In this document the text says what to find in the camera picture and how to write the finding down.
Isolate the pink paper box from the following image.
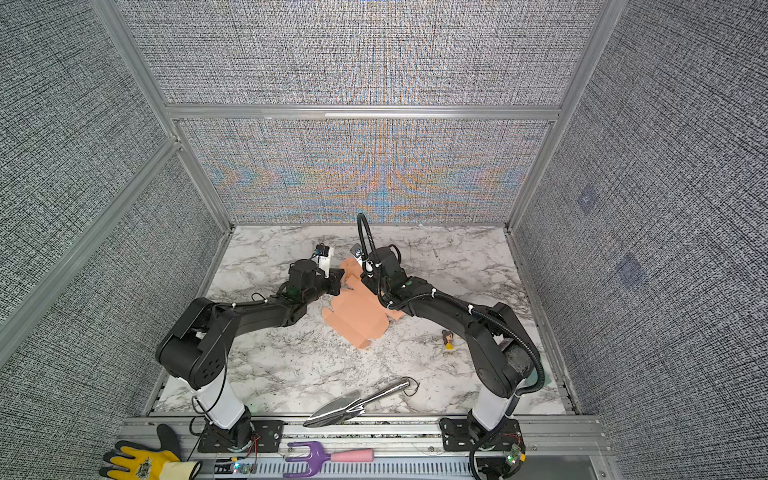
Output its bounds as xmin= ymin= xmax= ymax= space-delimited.
xmin=322 ymin=257 xmax=404 ymax=349

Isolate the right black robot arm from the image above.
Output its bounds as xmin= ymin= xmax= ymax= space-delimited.
xmin=356 ymin=247 xmax=546 ymax=448

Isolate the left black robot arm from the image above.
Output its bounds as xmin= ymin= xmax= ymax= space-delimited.
xmin=156 ymin=244 xmax=344 ymax=452

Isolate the small brown yellow figurine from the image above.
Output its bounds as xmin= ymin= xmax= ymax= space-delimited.
xmin=441 ymin=330 xmax=455 ymax=351

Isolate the metal garden trowel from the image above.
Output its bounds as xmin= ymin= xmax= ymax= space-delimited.
xmin=302 ymin=376 xmax=420 ymax=428

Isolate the purple pink hand rake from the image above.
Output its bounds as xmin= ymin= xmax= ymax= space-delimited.
xmin=283 ymin=441 xmax=375 ymax=479

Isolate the yellow black work glove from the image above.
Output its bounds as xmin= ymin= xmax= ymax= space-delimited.
xmin=99 ymin=424 xmax=202 ymax=480

